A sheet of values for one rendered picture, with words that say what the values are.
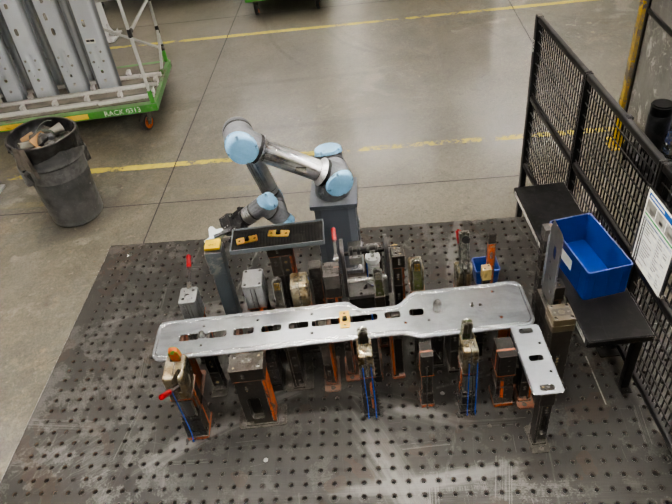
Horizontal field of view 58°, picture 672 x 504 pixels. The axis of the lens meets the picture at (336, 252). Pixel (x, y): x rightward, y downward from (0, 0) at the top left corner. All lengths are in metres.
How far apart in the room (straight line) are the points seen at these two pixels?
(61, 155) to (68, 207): 0.44
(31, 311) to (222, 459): 2.38
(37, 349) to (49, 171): 1.29
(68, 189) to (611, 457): 3.87
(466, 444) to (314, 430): 0.55
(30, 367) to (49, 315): 0.42
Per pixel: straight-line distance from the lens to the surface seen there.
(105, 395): 2.71
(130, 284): 3.15
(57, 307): 4.37
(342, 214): 2.66
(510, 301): 2.31
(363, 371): 2.13
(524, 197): 2.76
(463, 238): 2.23
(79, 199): 4.90
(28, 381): 4.00
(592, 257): 2.49
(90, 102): 6.12
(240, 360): 2.17
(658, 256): 2.17
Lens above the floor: 2.64
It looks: 40 degrees down
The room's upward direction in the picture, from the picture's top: 8 degrees counter-clockwise
